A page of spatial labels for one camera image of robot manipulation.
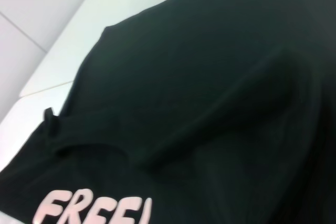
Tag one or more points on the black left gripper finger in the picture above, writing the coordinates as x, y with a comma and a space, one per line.
52, 124

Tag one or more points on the black shirt with pink print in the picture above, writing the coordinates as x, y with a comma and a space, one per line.
210, 77

